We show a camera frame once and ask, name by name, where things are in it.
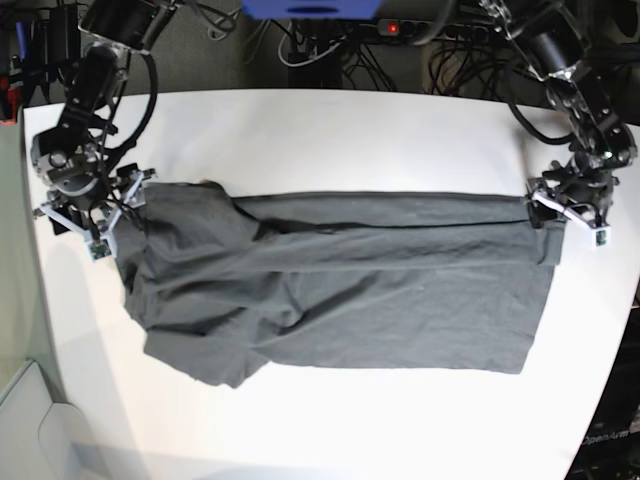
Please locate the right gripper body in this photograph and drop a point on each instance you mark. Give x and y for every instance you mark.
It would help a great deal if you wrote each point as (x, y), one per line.
(98, 210)

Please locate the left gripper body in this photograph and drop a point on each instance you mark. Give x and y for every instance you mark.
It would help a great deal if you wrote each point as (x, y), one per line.
(590, 190)

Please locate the dark grey t-shirt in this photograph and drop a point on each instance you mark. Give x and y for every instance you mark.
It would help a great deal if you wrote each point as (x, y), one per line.
(223, 286)

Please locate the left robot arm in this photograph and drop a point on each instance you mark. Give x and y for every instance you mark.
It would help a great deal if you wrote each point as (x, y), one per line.
(546, 38)

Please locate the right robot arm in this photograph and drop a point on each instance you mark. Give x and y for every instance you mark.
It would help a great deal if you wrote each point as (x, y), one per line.
(72, 158)

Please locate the red clamp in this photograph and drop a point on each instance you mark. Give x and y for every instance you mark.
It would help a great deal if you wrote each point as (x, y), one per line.
(10, 101)

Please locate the grey chair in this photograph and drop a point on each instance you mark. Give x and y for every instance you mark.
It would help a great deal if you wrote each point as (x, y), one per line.
(43, 439)

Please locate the blue box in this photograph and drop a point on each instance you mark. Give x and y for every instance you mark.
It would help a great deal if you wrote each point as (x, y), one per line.
(311, 9)

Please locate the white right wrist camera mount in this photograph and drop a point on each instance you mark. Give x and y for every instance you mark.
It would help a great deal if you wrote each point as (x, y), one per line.
(103, 246)

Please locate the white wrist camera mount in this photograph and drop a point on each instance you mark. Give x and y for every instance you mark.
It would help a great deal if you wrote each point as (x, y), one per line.
(597, 235)
(103, 246)

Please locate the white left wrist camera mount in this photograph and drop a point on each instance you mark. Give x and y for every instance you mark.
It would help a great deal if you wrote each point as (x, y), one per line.
(597, 235)

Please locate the black equipment with cables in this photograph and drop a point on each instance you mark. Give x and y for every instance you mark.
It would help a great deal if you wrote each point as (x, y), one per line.
(48, 45)

